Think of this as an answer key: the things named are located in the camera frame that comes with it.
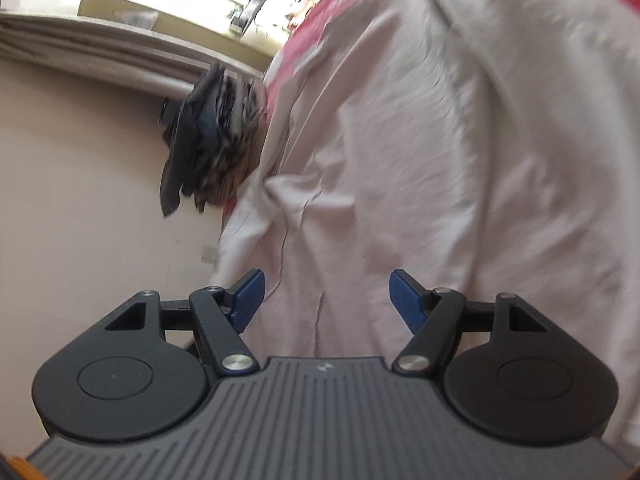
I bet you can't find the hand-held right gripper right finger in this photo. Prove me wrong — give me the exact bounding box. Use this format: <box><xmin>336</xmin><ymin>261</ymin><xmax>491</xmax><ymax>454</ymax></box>
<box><xmin>389</xmin><ymin>269</ymin><xmax>551</xmax><ymax>376</ymax></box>

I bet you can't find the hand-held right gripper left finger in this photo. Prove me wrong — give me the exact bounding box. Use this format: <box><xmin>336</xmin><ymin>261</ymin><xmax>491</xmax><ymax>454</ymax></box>
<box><xmin>100</xmin><ymin>268</ymin><xmax>265</xmax><ymax>376</ymax></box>

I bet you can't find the white shirt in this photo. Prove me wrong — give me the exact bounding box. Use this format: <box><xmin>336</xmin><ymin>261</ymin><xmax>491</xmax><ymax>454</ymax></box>
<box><xmin>210</xmin><ymin>0</ymin><xmax>640</xmax><ymax>361</ymax></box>

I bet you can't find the stack of folded clothes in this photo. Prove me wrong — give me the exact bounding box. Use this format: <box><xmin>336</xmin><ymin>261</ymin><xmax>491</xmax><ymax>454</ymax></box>
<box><xmin>159</xmin><ymin>62</ymin><xmax>268</xmax><ymax>218</ymax></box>

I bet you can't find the grey curtain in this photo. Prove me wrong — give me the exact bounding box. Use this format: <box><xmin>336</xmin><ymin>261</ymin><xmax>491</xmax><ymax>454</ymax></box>
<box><xmin>0</xmin><ymin>12</ymin><xmax>266</xmax><ymax>96</ymax></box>

